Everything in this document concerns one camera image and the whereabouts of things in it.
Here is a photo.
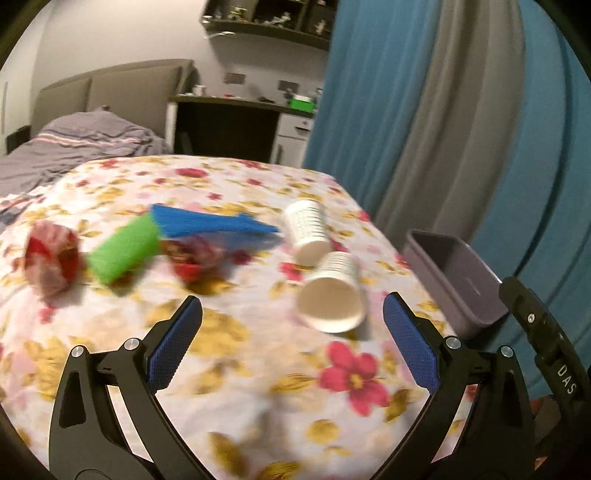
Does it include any blue curtain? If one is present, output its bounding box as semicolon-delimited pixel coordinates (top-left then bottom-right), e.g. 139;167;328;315
471;0;591;398
302;0;444;222

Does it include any grey striped duvet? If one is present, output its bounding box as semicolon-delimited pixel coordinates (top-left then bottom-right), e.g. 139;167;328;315
0;108;171;222

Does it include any beige padded headboard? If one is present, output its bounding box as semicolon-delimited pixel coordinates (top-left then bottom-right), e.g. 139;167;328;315
28;58;195;139

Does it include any dark wall shelf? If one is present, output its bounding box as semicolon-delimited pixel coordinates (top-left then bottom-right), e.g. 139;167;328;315
199;0;335;51

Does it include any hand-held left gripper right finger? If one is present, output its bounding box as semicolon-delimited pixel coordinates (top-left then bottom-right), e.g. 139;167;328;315
369;291;539;480

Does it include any red white plastic bag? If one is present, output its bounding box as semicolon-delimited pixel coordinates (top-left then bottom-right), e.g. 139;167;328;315
24;219;83;298
164;233;227;283

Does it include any green foam net sleeve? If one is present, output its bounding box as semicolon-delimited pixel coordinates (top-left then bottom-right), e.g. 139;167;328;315
88;216;160;286

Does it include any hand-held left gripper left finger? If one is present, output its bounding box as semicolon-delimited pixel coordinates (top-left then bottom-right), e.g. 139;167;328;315
48;294;218;480

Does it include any white drawer cabinet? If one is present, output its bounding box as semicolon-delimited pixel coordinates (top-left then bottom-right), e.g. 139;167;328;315
270;113;317;167

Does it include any grey curtain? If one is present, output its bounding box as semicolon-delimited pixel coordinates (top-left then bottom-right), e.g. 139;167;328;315
374;0;550;259

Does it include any row of figurines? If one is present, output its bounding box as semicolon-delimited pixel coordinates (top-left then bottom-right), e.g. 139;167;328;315
217;0;333;33

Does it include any black bedside panel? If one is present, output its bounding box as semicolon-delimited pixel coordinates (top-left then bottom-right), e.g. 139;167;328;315
4;124;33;155

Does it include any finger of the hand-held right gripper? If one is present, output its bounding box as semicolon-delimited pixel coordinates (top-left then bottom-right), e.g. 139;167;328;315
499;276;539;324

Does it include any grey plastic bin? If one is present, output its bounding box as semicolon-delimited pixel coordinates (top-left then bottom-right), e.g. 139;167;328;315
404;229;509;328

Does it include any blue foam net sleeve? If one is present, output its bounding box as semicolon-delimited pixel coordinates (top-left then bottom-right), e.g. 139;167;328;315
151;204;282;245

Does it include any floral tablecloth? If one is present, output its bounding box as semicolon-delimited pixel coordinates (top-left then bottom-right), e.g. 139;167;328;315
0;154;467;480

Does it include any white checked paper cup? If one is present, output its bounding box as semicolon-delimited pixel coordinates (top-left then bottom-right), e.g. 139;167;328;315
295;250;365;334
283;199;331;267

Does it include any dark wooden desk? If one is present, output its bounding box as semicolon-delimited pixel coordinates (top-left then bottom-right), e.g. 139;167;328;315
167;92;319;164

